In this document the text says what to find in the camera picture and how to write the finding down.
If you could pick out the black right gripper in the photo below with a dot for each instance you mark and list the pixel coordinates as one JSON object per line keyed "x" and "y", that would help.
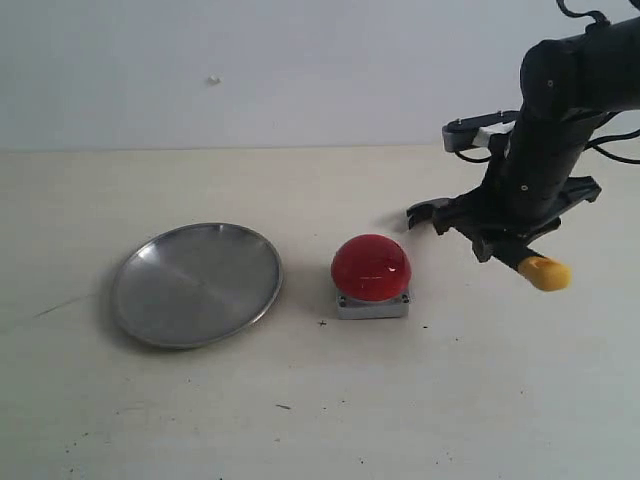
{"x": 494, "y": 232}

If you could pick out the yellow black claw hammer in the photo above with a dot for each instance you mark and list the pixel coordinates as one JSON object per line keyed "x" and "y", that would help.
{"x": 542, "y": 272}

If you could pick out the red dome push button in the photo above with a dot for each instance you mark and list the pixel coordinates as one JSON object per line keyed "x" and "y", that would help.
{"x": 371, "y": 274}

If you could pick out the round steel plate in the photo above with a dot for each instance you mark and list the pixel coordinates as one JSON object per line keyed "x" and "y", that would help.
{"x": 195, "y": 285}

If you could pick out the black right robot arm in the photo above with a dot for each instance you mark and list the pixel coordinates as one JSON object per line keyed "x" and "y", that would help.
{"x": 570, "y": 87}

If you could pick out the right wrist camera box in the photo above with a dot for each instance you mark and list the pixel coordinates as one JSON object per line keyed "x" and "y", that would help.
{"x": 475, "y": 132}

